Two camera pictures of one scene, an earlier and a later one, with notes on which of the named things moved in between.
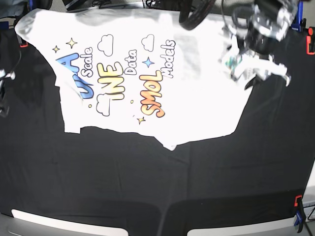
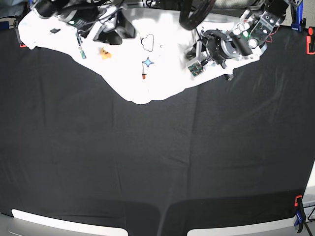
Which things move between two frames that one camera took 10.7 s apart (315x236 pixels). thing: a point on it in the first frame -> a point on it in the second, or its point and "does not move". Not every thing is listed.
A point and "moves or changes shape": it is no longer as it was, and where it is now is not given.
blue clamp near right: x=300 y=213 does not move
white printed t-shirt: x=142 y=72 moves or changes shape
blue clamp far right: x=297 y=26 does not move
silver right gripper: x=241 y=66 -> x=250 y=37
